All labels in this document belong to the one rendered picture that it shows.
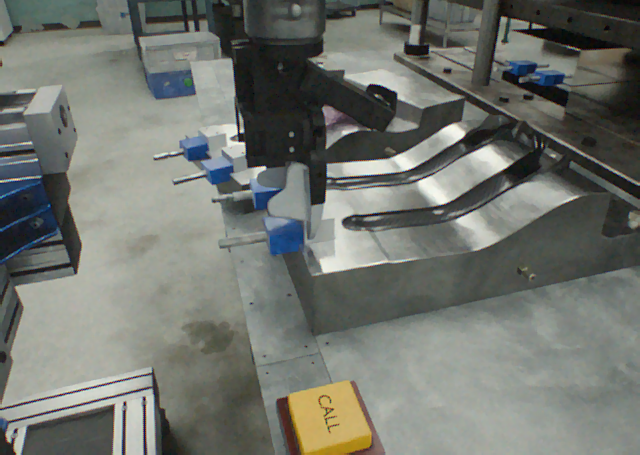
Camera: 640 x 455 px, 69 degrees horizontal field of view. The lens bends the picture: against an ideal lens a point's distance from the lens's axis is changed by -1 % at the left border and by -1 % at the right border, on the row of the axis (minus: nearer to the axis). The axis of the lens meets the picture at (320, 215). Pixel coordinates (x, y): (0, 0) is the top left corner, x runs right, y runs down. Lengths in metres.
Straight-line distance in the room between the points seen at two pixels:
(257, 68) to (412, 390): 0.35
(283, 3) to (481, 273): 0.38
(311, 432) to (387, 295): 0.19
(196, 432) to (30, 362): 0.65
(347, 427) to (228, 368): 1.18
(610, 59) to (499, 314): 0.89
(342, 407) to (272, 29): 0.34
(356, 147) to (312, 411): 0.52
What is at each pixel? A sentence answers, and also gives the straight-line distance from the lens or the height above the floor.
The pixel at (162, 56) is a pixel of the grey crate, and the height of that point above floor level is 0.34.
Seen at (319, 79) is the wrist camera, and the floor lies 1.08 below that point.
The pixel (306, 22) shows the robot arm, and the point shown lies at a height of 1.13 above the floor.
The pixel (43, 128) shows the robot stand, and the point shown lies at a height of 0.97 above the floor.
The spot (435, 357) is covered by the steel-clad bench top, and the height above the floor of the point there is 0.80.
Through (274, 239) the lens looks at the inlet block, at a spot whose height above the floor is 0.90.
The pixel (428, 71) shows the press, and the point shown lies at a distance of 1.72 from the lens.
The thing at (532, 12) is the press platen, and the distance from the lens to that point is 1.45.
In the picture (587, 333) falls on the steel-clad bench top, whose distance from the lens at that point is 0.64.
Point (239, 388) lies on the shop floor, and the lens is 1.55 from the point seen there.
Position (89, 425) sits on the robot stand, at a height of 0.21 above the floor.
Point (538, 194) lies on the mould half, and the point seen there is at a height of 0.92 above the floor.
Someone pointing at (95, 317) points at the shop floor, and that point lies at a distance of 1.91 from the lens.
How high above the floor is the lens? 1.20
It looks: 31 degrees down
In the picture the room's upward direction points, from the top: straight up
